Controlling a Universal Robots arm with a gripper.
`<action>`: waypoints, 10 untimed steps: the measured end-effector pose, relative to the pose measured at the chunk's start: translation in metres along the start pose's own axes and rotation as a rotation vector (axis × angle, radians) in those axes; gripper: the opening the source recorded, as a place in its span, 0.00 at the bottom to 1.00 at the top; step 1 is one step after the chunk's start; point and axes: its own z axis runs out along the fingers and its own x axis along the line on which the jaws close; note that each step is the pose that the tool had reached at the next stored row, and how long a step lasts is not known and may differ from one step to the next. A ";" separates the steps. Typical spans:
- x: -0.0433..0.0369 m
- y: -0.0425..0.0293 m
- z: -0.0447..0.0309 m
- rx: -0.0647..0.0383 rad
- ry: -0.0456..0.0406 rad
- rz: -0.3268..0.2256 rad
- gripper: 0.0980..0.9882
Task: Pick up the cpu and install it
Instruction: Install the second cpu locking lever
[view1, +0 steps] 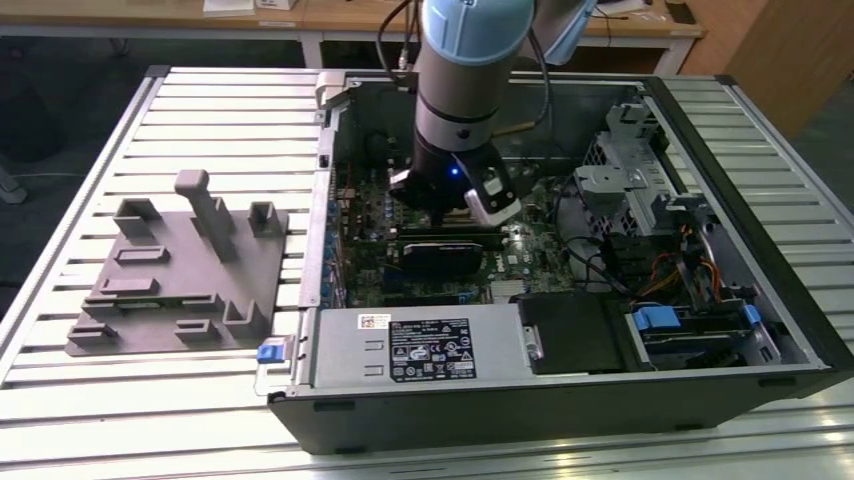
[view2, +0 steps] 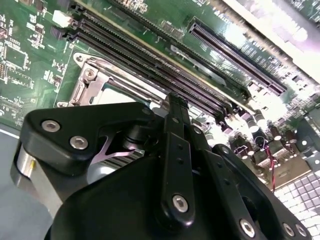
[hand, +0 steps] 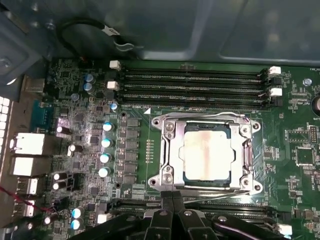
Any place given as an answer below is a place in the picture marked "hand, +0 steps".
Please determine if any thin metal locking lever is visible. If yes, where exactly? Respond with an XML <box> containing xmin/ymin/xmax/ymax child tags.
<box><xmin>154</xmin><ymin>111</ymin><xmax>251</xmax><ymax>124</ymax></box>
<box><xmin>183</xmin><ymin>187</ymin><xmax>253</xmax><ymax>203</ymax></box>

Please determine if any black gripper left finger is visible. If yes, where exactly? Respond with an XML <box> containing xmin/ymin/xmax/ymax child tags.
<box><xmin>66</xmin><ymin>190</ymin><xmax>174</xmax><ymax>240</ymax></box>

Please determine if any round silver coin battery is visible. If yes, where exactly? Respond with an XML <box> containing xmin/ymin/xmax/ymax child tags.
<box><xmin>310</xmin><ymin>95</ymin><xmax>320</xmax><ymax>113</ymax></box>

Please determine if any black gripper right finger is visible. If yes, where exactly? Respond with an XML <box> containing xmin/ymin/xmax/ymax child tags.
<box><xmin>172</xmin><ymin>190</ymin><xmax>287</xmax><ymax>240</ymax></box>

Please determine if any black open PC case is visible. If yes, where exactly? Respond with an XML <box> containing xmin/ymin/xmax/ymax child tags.
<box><xmin>0</xmin><ymin>0</ymin><xmax>320</xmax><ymax>240</ymax></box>

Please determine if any blue rear port connector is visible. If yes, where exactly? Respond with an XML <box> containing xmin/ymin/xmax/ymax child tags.
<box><xmin>31</xmin><ymin>99</ymin><xmax>55</xmax><ymax>126</ymax></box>

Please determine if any CPU socket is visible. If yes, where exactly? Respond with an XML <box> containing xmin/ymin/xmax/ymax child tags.
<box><xmin>146</xmin><ymin>111</ymin><xmax>264</xmax><ymax>195</ymax></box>

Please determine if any silver square CPU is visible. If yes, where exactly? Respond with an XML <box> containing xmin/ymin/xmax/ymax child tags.
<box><xmin>183</xmin><ymin>121</ymin><xmax>238</xmax><ymax>182</ymax></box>

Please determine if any thin red wire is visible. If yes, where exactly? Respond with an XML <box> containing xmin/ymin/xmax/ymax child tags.
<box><xmin>0</xmin><ymin>185</ymin><xmax>59</xmax><ymax>214</ymax></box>

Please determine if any black wire white tag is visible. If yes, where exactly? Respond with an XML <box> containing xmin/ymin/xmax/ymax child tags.
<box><xmin>55</xmin><ymin>17</ymin><xmax>145</xmax><ymax>63</ymax></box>

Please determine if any silver rear port block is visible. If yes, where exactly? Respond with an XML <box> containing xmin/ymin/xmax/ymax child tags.
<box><xmin>9</xmin><ymin>156</ymin><xmax>53</xmax><ymax>178</ymax></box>
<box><xmin>10</xmin><ymin>132</ymin><xmax>47</xmax><ymax>156</ymax></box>

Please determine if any metal socket cover frame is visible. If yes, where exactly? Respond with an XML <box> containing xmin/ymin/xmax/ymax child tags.
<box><xmin>159</xmin><ymin>119</ymin><xmax>254</xmax><ymax>189</ymax></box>

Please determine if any green motherboard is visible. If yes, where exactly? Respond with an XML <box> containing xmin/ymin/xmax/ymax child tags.
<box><xmin>14</xmin><ymin>57</ymin><xmax>320</xmax><ymax>240</ymax></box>

